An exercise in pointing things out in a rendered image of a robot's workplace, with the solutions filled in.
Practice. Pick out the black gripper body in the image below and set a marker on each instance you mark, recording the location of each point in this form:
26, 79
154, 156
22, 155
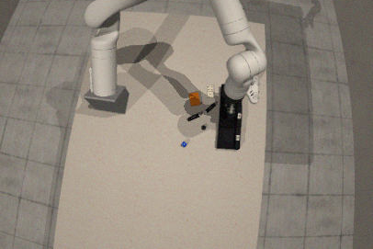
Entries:
232, 101

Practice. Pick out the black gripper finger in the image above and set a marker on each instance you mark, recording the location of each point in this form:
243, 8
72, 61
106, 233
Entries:
230, 108

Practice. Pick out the black rack of three labelled bins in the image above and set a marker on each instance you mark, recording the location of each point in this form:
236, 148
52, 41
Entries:
229, 135

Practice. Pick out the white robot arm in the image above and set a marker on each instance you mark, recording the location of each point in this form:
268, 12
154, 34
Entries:
104, 14

